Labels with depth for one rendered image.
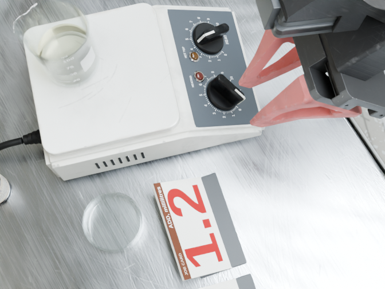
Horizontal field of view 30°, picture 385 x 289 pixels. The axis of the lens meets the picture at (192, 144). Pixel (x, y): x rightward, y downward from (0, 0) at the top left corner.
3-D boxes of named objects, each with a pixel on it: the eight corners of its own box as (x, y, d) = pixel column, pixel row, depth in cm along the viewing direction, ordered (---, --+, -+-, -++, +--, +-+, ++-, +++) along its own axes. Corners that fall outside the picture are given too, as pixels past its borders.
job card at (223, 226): (215, 172, 69) (215, 163, 65) (246, 262, 66) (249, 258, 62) (154, 192, 68) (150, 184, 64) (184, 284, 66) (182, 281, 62)
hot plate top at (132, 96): (153, 3, 65) (152, -1, 64) (183, 128, 62) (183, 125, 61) (22, 32, 64) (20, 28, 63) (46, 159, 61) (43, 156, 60)
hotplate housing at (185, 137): (231, 17, 73) (234, -21, 65) (264, 138, 70) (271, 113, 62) (16, 65, 72) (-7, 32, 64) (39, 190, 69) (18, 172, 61)
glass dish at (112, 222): (87, 256, 67) (83, 254, 65) (84, 198, 68) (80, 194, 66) (146, 251, 67) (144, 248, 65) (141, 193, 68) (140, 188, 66)
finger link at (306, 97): (233, 145, 53) (335, 85, 47) (210, 61, 55) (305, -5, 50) (289, 155, 58) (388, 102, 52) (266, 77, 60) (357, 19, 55)
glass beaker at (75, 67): (104, 35, 64) (90, -8, 56) (101, 92, 62) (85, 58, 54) (37, 33, 64) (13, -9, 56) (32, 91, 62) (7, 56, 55)
